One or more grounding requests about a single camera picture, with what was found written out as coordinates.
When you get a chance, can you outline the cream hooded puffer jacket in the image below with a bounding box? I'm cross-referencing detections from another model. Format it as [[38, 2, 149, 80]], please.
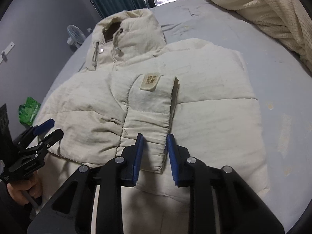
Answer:
[[35, 9, 269, 233]]

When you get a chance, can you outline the person left hand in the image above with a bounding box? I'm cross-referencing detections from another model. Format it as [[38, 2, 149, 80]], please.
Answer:
[[6, 171, 42, 206]]

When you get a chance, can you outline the green plastic bag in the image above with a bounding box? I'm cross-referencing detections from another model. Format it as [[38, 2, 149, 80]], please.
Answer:
[[18, 97, 41, 126]]

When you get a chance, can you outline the white standing fan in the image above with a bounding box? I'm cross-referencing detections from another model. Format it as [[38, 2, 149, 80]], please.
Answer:
[[67, 25, 86, 49]]

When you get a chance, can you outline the cream fleece blanket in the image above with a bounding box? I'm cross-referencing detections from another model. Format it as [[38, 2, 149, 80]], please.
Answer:
[[211, 0, 311, 69]]

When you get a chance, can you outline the white wall hook rail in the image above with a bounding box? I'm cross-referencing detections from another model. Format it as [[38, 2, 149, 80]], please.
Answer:
[[0, 41, 15, 64]]

